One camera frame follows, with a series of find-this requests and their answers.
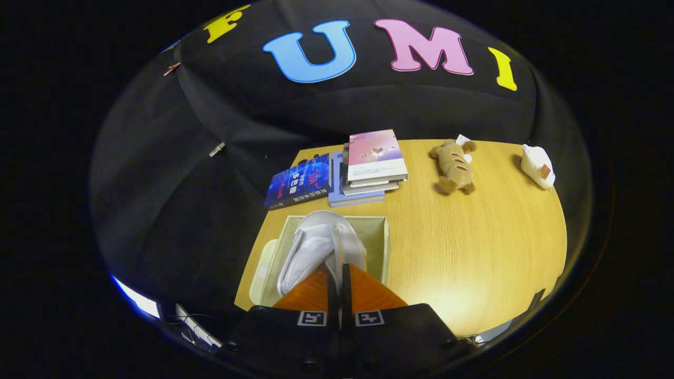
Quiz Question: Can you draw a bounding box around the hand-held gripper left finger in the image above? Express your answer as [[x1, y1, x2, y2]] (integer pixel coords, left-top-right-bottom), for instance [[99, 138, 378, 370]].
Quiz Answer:
[[224, 263, 341, 378]]

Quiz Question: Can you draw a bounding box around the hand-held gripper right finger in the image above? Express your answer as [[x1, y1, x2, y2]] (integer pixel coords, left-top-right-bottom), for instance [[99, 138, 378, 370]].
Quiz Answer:
[[341, 263, 472, 378]]

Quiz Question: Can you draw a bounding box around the white canvas shoe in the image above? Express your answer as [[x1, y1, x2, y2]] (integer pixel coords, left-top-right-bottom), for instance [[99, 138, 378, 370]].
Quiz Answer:
[[277, 211, 368, 296]]

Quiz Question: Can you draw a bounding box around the cream fabric storage box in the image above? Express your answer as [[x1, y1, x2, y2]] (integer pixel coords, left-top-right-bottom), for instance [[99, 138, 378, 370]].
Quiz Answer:
[[250, 215, 391, 308]]

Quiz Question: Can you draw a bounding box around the lavender cover book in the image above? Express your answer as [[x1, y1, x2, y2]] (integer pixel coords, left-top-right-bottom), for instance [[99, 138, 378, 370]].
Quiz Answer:
[[328, 152, 386, 208]]

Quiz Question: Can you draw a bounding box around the dark blue cover book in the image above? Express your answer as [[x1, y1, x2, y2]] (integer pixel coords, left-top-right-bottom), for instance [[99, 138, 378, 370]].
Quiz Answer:
[[264, 153, 332, 211]]

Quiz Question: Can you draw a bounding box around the white paperback book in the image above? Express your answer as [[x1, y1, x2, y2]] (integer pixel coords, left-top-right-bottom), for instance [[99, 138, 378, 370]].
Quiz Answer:
[[343, 176, 402, 189]]

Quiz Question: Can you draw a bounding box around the brown bread plush toy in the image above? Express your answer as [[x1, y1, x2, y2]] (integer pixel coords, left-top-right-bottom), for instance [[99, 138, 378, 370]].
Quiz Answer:
[[429, 134, 478, 195]]

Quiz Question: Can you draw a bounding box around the pink cover book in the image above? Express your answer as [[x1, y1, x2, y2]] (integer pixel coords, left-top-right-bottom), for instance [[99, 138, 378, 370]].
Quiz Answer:
[[348, 129, 409, 182]]

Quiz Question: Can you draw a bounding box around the white pouch red label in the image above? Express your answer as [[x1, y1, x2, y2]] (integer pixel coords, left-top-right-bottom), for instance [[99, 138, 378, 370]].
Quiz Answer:
[[521, 143, 556, 189]]

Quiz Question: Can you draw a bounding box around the black backdrop cloth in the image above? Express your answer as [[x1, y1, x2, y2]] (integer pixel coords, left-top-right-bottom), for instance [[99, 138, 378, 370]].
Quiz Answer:
[[90, 0, 593, 322]]

